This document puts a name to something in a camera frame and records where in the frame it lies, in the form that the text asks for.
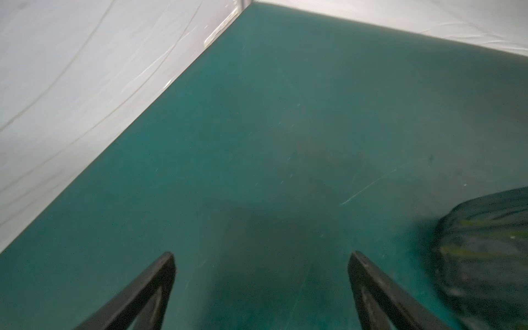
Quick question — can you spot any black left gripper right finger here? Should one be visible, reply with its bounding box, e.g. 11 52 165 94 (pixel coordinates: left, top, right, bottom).
347 251 450 330

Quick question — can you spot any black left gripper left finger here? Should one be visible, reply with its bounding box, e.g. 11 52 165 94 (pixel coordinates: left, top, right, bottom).
76 252 176 329

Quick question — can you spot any dark red glass vase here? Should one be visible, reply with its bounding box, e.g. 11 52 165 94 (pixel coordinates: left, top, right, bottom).
432 188 527 329

